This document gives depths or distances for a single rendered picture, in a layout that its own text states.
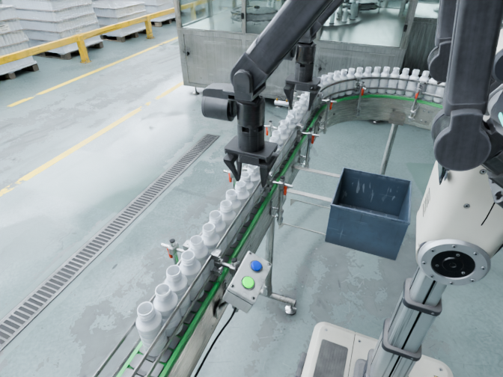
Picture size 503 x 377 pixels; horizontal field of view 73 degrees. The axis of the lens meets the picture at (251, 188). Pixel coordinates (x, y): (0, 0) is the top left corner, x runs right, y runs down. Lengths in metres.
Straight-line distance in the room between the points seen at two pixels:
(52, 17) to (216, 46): 3.62
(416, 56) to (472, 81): 5.58
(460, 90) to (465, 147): 0.09
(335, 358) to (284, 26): 1.53
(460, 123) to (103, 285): 2.29
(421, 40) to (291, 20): 5.56
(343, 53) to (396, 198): 2.73
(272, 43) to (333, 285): 1.96
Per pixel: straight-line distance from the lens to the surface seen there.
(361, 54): 4.24
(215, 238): 1.03
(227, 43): 4.67
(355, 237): 1.56
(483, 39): 0.60
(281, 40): 0.62
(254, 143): 0.71
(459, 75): 0.61
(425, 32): 6.12
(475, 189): 0.86
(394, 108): 2.57
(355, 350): 1.87
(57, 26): 7.53
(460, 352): 2.39
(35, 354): 2.40
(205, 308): 1.05
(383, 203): 1.80
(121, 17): 8.59
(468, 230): 0.94
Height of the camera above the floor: 1.85
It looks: 36 degrees down
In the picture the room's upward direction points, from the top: straight up
